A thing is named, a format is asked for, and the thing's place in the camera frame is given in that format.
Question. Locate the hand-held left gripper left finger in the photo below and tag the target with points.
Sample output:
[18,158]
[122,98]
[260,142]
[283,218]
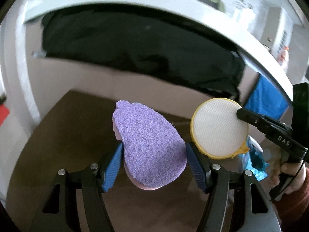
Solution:
[112,169]

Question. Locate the blue plastic bin bag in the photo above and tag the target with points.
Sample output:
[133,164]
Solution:
[256,166]

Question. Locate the red door mat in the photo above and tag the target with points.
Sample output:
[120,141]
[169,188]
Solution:
[3,116]

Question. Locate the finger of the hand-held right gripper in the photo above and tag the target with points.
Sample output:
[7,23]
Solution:
[251,119]

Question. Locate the purple scouring sponge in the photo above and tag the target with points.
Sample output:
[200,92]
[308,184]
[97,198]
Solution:
[149,145]

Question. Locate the red label plastic bottle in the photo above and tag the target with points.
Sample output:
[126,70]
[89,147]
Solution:
[283,56]

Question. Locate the round yellow sponge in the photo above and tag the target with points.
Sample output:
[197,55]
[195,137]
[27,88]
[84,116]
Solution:
[217,128]

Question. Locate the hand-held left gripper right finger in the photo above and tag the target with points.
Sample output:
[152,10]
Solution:
[196,169]

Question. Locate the blue towel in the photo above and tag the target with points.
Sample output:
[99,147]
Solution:
[265,99]

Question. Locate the black cloth bag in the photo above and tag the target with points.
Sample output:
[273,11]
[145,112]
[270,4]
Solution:
[135,53]

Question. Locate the person's right hand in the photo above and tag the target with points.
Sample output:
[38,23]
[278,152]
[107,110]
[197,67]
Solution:
[287,168]

